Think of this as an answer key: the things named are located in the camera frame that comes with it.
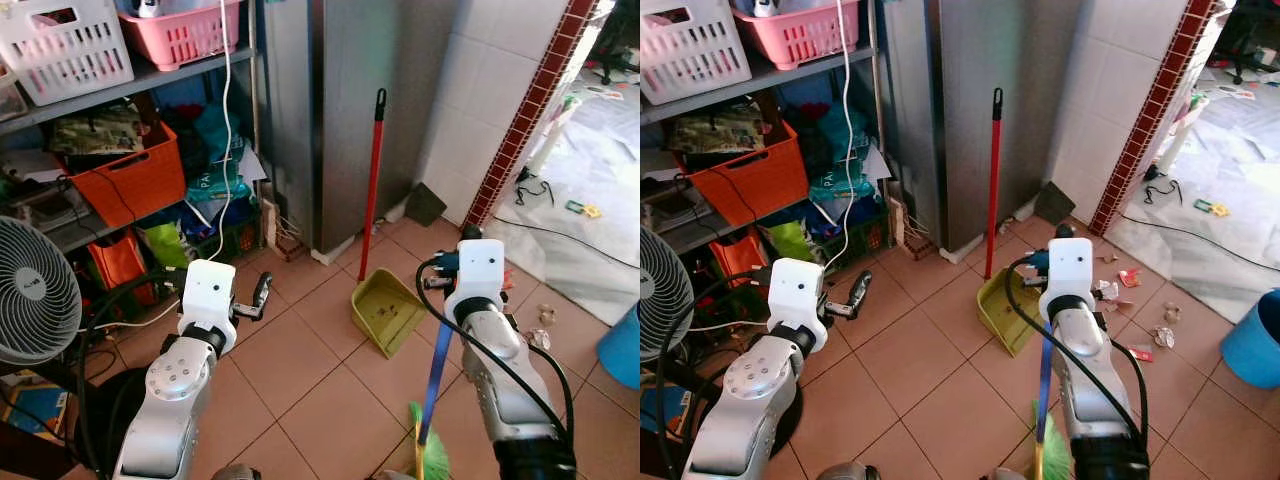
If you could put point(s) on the white crumpled paper scrap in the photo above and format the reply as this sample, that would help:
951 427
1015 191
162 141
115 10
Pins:
1162 337
539 340

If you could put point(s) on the brown torn cardboard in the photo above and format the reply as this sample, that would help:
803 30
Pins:
910 228
285 230

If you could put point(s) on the black plastic crate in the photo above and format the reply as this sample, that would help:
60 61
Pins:
232 240
855 235

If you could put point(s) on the red snack wrapper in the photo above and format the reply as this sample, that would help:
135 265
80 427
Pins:
508 278
1129 278
1140 353

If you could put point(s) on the white pole appliance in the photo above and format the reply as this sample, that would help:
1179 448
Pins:
1180 135
550 140

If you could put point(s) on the teal printed bag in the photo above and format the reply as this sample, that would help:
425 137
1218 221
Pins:
215 187
840 187

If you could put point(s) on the orange plastic bin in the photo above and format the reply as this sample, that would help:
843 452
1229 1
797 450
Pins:
130 190
755 185

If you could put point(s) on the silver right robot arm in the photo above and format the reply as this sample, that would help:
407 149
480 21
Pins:
500 380
1085 380

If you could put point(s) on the pink plastic basket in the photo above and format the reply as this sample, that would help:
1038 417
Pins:
180 40
800 38

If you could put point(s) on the white plastic basket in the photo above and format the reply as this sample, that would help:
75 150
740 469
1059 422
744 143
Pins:
690 50
60 55

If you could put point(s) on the blue plastic bucket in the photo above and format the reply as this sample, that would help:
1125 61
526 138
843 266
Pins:
1252 340
622 350

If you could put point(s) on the colourful cardboard box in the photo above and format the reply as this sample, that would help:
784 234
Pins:
30 410
677 410

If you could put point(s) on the lime green bag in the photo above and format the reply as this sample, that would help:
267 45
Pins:
165 245
790 243

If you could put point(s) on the green and yellow small tool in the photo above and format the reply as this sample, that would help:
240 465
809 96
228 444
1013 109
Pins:
1211 208
584 209

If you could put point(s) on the teal cloth bag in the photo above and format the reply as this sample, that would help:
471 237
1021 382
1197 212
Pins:
218 130
840 130

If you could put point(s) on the white paper sheets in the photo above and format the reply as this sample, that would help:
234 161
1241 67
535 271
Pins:
250 162
874 162

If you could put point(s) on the patterned olive cloth bundle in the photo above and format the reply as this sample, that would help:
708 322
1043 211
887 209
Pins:
95 130
715 130

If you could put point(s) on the black chair base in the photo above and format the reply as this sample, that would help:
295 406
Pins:
1250 40
615 60

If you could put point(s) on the dark grey wedge panel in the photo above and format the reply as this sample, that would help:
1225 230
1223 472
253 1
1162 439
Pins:
1055 203
426 205

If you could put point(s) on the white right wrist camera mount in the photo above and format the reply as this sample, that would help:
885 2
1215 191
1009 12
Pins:
1068 275
475 275

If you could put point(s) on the grey electric fan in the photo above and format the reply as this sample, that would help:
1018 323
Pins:
35 290
665 295

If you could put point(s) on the stainless steel fridge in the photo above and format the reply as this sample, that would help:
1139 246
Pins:
380 120
960 120

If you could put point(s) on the grey metal shelf rack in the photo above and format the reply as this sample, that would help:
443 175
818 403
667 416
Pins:
150 82
770 78

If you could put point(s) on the small tan paper scrap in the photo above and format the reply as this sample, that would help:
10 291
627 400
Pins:
1106 256

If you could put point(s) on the large white crumpled paper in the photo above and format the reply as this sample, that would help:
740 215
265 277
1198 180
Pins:
1106 290

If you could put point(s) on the orange bag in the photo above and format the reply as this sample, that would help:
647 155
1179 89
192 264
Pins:
120 265
740 258

